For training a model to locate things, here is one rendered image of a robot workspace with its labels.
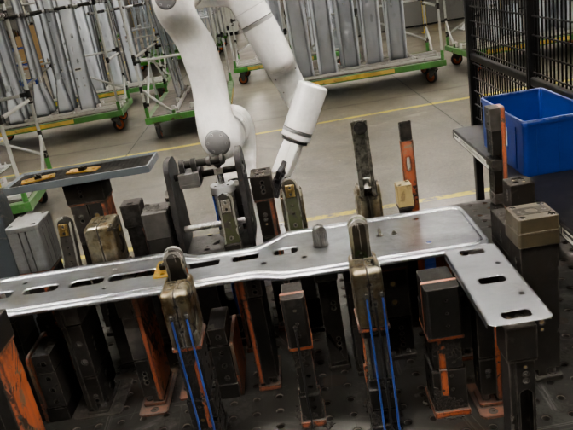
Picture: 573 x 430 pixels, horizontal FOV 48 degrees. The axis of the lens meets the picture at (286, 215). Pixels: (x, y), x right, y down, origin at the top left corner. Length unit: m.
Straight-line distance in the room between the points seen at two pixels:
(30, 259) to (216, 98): 0.63
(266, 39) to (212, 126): 0.27
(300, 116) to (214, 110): 0.23
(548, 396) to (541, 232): 0.33
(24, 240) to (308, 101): 0.79
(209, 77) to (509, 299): 1.03
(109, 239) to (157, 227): 0.11
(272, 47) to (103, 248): 0.67
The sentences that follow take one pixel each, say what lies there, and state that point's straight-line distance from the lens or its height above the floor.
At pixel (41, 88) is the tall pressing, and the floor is 0.65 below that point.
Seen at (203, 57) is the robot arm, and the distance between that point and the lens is 1.78.
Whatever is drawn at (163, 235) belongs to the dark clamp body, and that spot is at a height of 1.02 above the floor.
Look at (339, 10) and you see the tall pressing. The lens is 8.47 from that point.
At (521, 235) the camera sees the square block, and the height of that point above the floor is 1.03.
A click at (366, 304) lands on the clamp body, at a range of 1.16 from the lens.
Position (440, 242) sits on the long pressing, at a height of 1.00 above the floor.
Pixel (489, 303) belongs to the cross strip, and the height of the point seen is 1.00.
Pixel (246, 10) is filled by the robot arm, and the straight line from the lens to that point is 1.74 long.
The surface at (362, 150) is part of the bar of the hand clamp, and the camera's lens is 1.48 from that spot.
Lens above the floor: 1.55
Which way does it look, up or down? 20 degrees down
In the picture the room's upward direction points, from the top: 10 degrees counter-clockwise
